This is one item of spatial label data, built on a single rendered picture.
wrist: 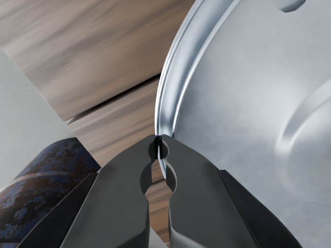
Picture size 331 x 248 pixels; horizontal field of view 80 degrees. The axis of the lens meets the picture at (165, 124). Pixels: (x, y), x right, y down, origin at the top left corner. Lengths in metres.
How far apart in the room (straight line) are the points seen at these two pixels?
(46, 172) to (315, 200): 0.47
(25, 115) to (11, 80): 0.10
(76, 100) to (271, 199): 0.19
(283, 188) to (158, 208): 0.12
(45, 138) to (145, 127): 0.52
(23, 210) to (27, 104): 0.30
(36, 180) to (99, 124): 0.35
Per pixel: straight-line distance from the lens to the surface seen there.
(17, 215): 0.44
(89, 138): 0.19
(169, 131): 0.15
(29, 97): 0.63
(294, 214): 0.24
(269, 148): 0.17
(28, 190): 0.49
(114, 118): 0.17
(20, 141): 0.72
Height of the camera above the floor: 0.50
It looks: 62 degrees down
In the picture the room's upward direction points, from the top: 176 degrees clockwise
